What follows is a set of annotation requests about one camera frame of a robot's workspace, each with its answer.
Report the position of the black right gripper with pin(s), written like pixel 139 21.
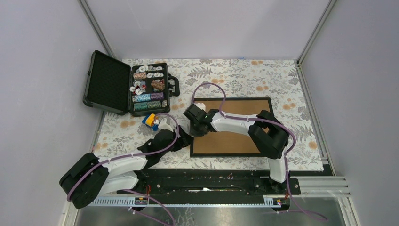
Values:
pixel 195 133

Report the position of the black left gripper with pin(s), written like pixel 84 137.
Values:
pixel 183 141

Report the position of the black picture frame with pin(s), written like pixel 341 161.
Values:
pixel 191 149

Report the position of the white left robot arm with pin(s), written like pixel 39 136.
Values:
pixel 92 176

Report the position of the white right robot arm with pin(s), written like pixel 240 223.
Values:
pixel 267 133

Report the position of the orange blue toy block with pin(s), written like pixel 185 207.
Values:
pixel 152 121

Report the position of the black poker chip case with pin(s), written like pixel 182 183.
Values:
pixel 116 87

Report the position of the floral table cloth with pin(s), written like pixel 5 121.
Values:
pixel 276 79

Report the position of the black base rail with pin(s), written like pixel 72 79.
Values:
pixel 186 186

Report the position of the left aluminium corner post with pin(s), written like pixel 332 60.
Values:
pixel 96 27

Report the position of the aluminium corner post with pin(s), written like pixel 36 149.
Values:
pixel 323 18
pixel 96 27

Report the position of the right aluminium corner post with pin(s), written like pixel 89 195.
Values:
pixel 323 18

